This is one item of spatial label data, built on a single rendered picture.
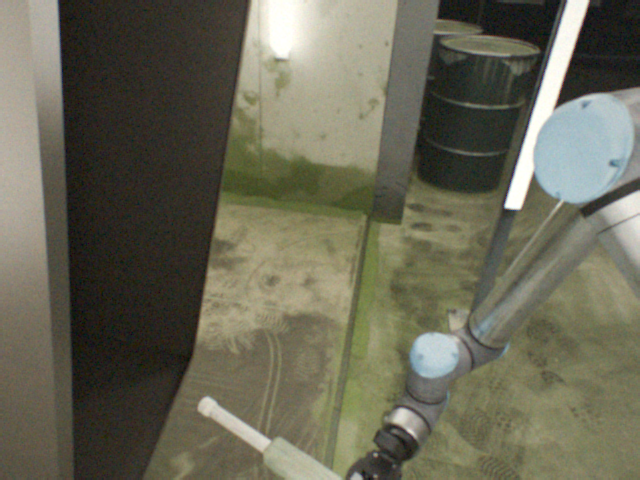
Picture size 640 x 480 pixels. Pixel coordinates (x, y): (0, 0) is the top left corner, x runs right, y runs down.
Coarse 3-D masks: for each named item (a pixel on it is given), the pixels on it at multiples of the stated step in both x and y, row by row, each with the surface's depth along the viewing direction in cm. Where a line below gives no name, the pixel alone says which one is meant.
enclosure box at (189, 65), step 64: (0, 0) 23; (64, 0) 78; (128, 0) 78; (192, 0) 77; (0, 64) 24; (64, 64) 84; (128, 64) 83; (192, 64) 82; (0, 128) 26; (64, 128) 90; (128, 128) 89; (192, 128) 88; (0, 192) 28; (64, 192) 31; (128, 192) 97; (192, 192) 96; (0, 256) 31; (64, 256) 33; (128, 256) 105; (192, 256) 104; (0, 320) 34; (64, 320) 36; (128, 320) 116; (192, 320) 114; (0, 384) 38; (64, 384) 39; (128, 384) 110; (0, 448) 42; (64, 448) 43; (128, 448) 98
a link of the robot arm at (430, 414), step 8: (448, 392) 106; (400, 400) 102; (408, 400) 101; (408, 408) 99; (416, 408) 99; (424, 408) 99; (432, 408) 99; (440, 408) 101; (424, 416) 98; (432, 416) 99; (440, 416) 103; (432, 424) 99
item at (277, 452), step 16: (208, 400) 97; (208, 416) 96; (224, 416) 94; (240, 432) 92; (256, 432) 91; (272, 448) 87; (288, 448) 87; (272, 464) 86; (288, 464) 85; (304, 464) 85; (320, 464) 85
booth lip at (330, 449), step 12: (360, 252) 240; (360, 264) 231; (360, 276) 223; (348, 324) 195; (348, 336) 189; (348, 348) 184; (348, 360) 180; (336, 396) 164; (336, 408) 160; (336, 420) 156; (336, 432) 153
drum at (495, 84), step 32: (448, 64) 278; (480, 64) 266; (512, 64) 264; (448, 96) 284; (480, 96) 274; (512, 96) 276; (448, 128) 291; (480, 128) 283; (512, 128) 293; (448, 160) 300; (480, 160) 294; (448, 192) 309; (480, 192) 308
